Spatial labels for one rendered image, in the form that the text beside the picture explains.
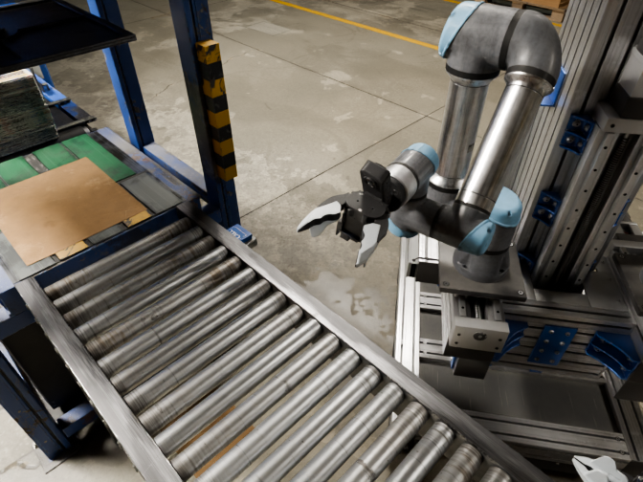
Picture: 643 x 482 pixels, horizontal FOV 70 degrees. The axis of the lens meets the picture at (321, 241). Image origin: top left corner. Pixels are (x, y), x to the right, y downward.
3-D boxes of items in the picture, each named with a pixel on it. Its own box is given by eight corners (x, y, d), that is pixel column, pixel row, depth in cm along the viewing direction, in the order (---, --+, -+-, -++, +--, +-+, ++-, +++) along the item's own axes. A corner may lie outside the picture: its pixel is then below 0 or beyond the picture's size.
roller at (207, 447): (343, 349, 115) (344, 338, 112) (181, 491, 90) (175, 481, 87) (330, 338, 118) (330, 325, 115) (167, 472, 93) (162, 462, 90)
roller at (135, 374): (277, 295, 129) (275, 282, 126) (118, 404, 104) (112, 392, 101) (265, 285, 132) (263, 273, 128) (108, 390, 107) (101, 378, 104)
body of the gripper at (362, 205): (366, 256, 81) (399, 221, 88) (376, 221, 75) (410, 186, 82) (331, 235, 84) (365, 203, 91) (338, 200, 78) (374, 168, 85)
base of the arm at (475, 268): (451, 242, 135) (457, 216, 129) (504, 248, 133) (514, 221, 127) (453, 279, 124) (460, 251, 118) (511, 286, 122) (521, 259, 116)
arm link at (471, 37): (457, 239, 121) (516, 16, 85) (407, 218, 127) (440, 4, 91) (475, 215, 128) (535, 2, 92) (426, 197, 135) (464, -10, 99)
